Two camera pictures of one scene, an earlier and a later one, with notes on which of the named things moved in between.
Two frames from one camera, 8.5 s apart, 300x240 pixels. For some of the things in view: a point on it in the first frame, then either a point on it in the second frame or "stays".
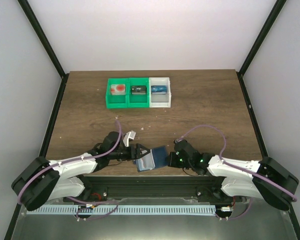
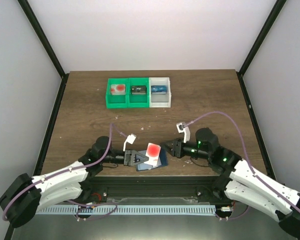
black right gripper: [172, 159] -> [178, 148]
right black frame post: [277, 7] stays
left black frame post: [47, 45] stays
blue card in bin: [158, 89] stays
